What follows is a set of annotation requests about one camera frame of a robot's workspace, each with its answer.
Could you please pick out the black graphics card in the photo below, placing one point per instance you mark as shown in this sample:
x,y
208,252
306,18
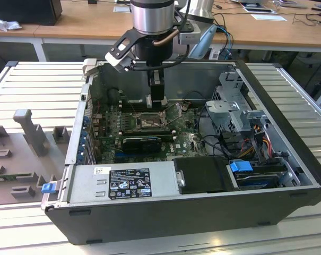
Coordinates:
x,y
141,145

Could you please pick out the wooden desk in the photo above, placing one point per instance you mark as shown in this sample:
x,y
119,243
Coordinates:
x,y
83,24

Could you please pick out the metal drive cage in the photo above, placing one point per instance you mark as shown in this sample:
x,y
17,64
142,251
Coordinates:
x,y
221,109

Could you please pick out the coin cell battery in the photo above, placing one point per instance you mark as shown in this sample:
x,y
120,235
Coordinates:
x,y
185,106

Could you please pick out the green motherboard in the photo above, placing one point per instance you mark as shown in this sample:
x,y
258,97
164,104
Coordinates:
x,y
186,132

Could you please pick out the crumpled white paper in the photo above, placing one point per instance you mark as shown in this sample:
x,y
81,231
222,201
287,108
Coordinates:
x,y
6,25

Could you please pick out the RAM slot white latches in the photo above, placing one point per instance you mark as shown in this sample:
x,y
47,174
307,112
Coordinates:
x,y
128,101
128,106
168,138
149,131

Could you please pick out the hard disk drive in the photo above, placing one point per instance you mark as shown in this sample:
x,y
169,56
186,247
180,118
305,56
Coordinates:
x,y
258,181

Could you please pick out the grey parts rack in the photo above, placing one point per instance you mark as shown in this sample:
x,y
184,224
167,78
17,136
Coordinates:
x,y
22,159

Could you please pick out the white paper sheet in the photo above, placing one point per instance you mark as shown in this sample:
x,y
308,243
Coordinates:
x,y
269,17
122,8

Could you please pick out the blue disk carrier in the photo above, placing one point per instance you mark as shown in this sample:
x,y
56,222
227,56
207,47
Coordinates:
x,y
239,167

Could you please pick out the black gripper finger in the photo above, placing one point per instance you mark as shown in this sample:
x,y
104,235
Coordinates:
x,y
157,90

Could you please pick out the blue release latch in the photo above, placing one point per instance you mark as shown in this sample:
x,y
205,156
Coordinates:
x,y
48,188

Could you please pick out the pale blue teach pendant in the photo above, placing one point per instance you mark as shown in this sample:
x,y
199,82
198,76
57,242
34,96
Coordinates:
x,y
202,46

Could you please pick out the black computer tower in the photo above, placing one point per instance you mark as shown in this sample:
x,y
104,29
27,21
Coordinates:
x,y
25,10

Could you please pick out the dark open PC case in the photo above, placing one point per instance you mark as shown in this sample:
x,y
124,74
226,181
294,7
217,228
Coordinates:
x,y
149,220

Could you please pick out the grey power supply unit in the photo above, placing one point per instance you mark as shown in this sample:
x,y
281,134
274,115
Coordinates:
x,y
83,186

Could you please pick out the CPU socket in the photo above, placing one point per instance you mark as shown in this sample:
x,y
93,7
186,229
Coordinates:
x,y
147,121

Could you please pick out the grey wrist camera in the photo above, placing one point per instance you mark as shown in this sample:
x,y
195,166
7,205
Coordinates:
x,y
189,37

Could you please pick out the pale grey case latch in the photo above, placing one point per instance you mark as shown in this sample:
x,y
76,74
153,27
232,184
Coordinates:
x,y
90,66

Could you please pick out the white barcode label box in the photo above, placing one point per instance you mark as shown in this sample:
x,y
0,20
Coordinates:
x,y
214,54

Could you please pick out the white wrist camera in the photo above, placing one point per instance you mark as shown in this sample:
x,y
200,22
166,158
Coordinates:
x,y
115,59

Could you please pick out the blue card retainer clip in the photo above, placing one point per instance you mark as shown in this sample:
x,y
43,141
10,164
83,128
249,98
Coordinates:
x,y
83,138
81,153
85,119

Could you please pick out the black plastic shroud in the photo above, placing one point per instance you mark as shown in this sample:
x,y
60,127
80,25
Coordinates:
x,y
202,175

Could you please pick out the dark printed booklet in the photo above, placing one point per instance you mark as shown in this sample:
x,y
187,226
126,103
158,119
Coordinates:
x,y
258,10

